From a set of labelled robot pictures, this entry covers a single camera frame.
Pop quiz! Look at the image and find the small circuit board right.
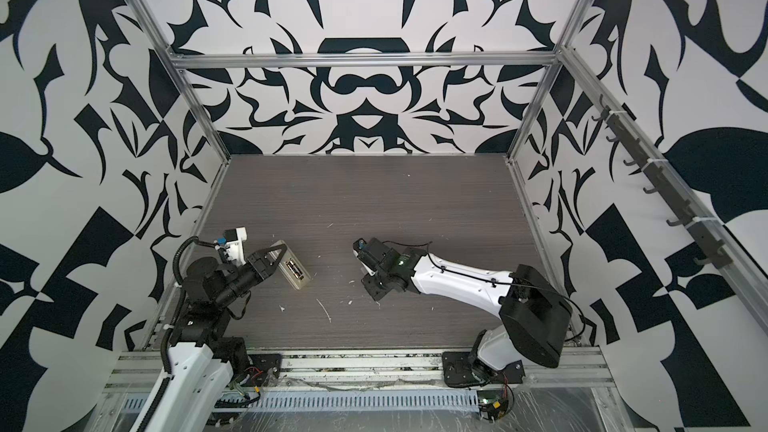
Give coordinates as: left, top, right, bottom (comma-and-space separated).
478, 395, 510, 423

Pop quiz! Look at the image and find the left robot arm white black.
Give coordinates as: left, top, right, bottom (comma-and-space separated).
132, 236, 289, 431

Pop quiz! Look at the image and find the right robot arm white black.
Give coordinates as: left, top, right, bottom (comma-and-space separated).
352, 238, 573, 381

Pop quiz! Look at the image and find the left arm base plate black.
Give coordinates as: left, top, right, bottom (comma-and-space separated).
234, 353, 283, 388

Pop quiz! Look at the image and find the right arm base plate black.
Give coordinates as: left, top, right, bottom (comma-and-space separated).
441, 352, 525, 388

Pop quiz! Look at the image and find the grey wall hook rack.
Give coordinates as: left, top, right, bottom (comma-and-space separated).
593, 96, 734, 269

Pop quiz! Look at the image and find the black corrugated left cable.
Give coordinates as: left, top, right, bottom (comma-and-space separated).
172, 236, 218, 289

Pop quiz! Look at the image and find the white slotted cable duct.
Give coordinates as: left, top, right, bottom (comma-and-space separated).
119, 389, 481, 414

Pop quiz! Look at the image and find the white remote control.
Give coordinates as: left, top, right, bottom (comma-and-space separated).
272, 240, 312, 290

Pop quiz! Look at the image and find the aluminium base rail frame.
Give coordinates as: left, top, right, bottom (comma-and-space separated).
101, 345, 619, 397

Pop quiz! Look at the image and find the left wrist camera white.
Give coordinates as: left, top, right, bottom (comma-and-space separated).
216, 227, 247, 267

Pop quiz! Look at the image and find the horizontal aluminium frame bar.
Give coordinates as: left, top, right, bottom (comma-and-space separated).
170, 51, 556, 70

